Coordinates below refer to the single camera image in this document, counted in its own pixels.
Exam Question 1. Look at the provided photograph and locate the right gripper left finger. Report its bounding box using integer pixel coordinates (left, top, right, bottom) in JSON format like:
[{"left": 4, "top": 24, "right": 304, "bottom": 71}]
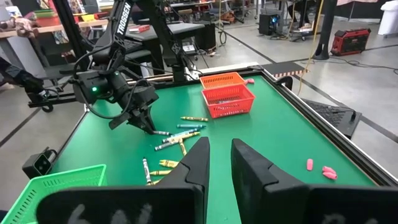
[{"left": 36, "top": 136, "right": 211, "bottom": 224}]

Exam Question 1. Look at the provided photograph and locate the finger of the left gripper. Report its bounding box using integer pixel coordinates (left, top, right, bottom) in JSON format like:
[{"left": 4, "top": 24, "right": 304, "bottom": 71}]
[
  {"left": 129, "top": 119, "right": 147, "bottom": 131},
  {"left": 141, "top": 107, "right": 156, "bottom": 135}
]

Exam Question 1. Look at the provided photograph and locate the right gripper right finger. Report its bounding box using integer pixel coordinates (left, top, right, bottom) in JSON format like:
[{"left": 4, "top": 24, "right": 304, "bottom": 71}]
[{"left": 230, "top": 138, "right": 398, "bottom": 224}]

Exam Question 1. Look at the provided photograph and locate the red book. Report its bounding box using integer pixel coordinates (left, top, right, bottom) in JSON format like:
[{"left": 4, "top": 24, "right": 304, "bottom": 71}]
[{"left": 129, "top": 24, "right": 151, "bottom": 34}]

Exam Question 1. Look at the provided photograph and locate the green table mat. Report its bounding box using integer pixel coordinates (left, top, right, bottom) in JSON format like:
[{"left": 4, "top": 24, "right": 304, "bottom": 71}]
[{"left": 51, "top": 74, "right": 379, "bottom": 224}]

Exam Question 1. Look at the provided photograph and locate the red plastic basket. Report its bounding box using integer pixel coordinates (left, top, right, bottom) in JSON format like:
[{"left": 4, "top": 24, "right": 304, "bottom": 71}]
[{"left": 201, "top": 83, "right": 257, "bottom": 119}]

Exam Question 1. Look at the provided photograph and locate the orange plastic basket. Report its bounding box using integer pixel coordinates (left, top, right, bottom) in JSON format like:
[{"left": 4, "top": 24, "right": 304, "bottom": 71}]
[{"left": 199, "top": 72, "right": 246, "bottom": 90}]

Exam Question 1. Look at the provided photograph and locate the black workbench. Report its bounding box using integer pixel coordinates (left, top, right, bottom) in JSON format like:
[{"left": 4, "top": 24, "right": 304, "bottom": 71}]
[{"left": 126, "top": 22, "right": 217, "bottom": 54}]

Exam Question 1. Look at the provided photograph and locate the black foam case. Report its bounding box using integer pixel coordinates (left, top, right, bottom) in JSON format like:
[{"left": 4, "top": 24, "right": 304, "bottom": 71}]
[{"left": 302, "top": 98, "right": 363, "bottom": 140}]

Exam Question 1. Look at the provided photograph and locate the green plastic basket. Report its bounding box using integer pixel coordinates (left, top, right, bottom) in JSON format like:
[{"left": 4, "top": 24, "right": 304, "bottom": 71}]
[{"left": 0, "top": 164, "right": 108, "bottom": 224}]

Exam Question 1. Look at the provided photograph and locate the wooden table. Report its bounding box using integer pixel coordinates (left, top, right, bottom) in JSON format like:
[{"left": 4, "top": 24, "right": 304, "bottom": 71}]
[{"left": 0, "top": 18, "right": 109, "bottom": 40}]

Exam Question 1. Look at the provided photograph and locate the black mat striped edge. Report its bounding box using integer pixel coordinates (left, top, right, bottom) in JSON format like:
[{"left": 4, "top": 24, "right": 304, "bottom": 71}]
[{"left": 263, "top": 61, "right": 309, "bottom": 79}]

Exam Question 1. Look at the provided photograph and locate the black computer tower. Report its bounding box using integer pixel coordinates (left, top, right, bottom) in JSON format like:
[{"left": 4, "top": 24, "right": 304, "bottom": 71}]
[{"left": 258, "top": 12, "right": 281, "bottom": 36}]

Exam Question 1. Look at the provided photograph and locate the red black toolbox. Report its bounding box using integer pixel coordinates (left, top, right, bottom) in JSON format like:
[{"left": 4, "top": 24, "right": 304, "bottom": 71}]
[{"left": 330, "top": 27, "right": 373, "bottom": 57}]

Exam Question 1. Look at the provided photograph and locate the white bin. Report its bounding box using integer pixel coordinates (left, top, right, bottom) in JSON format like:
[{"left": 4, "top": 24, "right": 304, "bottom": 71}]
[{"left": 377, "top": 0, "right": 398, "bottom": 37}]

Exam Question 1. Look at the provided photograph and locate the black aluminium table frame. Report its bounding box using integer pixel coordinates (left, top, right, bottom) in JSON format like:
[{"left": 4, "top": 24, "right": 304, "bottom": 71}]
[{"left": 27, "top": 0, "right": 398, "bottom": 187}]

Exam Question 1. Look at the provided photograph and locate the black table-level camera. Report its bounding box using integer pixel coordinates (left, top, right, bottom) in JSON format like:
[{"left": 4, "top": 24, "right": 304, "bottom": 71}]
[{"left": 22, "top": 148, "right": 59, "bottom": 180}]

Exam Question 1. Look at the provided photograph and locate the yellow extension cable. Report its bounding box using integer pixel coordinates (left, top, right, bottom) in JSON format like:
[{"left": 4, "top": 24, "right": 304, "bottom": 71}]
[{"left": 297, "top": 0, "right": 325, "bottom": 96}]

